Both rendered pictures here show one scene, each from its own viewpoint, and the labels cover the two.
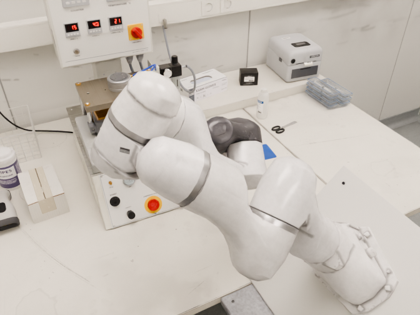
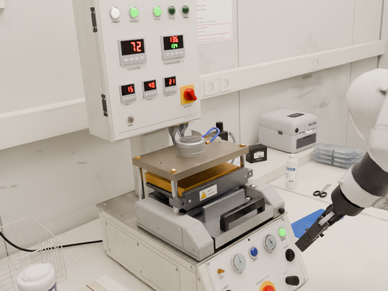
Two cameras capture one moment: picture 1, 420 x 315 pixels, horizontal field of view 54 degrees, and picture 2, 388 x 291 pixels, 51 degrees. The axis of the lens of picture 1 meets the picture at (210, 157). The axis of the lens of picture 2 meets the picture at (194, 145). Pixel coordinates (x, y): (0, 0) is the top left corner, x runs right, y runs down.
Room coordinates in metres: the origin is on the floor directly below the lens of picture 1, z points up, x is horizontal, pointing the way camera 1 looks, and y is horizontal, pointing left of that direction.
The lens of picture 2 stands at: (0.23, 0.59, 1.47)
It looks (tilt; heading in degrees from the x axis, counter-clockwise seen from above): 18 degrees down; 344
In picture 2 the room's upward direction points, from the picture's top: 3 degrees counter-clockwise
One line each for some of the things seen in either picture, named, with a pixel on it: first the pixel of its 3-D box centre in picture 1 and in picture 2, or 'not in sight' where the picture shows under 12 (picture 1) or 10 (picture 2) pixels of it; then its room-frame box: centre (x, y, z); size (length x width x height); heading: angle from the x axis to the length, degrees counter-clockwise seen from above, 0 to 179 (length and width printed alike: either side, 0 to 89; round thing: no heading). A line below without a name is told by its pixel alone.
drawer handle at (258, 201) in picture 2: not in sight; (243, 212); (1.08, 0.22, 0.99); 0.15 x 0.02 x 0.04; 115
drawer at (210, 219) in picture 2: not in sight; (205, 202); (1.20, 0.28, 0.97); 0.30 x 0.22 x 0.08; 25
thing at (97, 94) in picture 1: (124, 88); (189, 156); (1.28, 0.30, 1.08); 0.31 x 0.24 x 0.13; 115
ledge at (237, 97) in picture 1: (241, 87); (250, 165); (1.87, -0.16, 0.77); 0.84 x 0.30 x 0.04; 117
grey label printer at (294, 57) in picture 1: (294, 56); (288, 129); (2.01, -0.44, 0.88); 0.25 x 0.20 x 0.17; 21
